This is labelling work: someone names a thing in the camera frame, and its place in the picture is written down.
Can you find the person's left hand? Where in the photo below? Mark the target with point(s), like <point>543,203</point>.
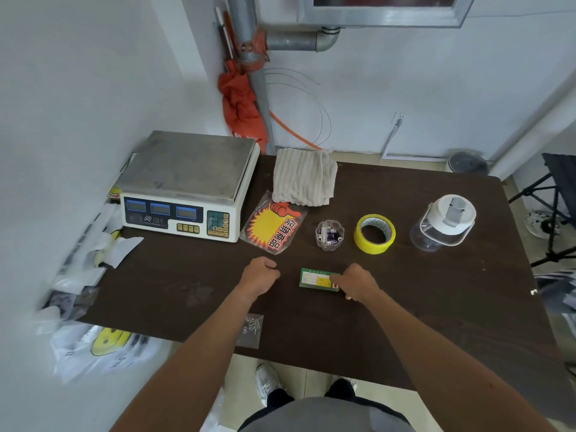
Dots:
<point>258,276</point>

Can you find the person's right hand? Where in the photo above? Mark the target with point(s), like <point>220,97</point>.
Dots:
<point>357,283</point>

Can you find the yellow tape roll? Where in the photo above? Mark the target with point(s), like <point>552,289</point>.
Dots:
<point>373,247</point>

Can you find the small green box red arrow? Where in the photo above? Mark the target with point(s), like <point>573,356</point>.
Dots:
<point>312,278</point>

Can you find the clear bag yellow starburst sign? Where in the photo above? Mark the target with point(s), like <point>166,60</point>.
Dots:
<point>272,224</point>

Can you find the small zip bag of screws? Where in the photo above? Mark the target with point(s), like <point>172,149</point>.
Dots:
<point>252,330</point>

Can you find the small clear round container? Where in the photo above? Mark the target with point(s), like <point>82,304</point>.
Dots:
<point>329,236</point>

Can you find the white ribbed cloth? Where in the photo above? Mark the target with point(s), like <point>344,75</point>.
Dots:
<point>303,177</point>

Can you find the clear jar with white lid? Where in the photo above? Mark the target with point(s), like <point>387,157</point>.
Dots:
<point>445,215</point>

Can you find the person's left forearm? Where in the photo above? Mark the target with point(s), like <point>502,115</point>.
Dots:
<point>189,368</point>

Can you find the person's right forearm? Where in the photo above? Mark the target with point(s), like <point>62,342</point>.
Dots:
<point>450,368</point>

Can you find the person's right white shoe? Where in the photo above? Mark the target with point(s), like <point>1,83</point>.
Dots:
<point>351,382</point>

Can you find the person's white shoe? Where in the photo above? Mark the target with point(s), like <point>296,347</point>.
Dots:
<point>267,382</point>
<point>351,382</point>

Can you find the person's left white shoe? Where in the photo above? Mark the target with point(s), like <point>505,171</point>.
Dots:
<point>267,382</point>

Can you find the person's grey shirt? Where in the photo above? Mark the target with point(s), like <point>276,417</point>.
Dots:
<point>324,416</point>

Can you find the white electronic scale steel pan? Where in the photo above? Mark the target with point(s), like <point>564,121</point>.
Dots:
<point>189,164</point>

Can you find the white round bin dark lid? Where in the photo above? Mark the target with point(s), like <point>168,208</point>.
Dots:
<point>468,162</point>

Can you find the yellow green packet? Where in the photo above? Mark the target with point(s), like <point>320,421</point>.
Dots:
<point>114,193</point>

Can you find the pile of white plastic bags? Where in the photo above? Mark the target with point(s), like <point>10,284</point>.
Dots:
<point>90,265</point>

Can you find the white bag with yellow smiley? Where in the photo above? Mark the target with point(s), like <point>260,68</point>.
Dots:
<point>103,346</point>

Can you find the white round patterned object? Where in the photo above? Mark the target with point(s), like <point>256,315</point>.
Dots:
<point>537,224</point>

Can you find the white plastic pipe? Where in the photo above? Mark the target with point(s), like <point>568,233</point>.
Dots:
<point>535,139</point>

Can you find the black folding stool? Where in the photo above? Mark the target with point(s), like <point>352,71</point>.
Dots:
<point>562,175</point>

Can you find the grey metal pipe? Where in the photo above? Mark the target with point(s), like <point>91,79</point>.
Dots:
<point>243,17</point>

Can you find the metal framed red cabinet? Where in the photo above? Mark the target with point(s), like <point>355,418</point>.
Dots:
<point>387,15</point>

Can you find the grey wall plug with conduit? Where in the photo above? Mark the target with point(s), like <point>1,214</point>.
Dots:
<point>398,121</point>

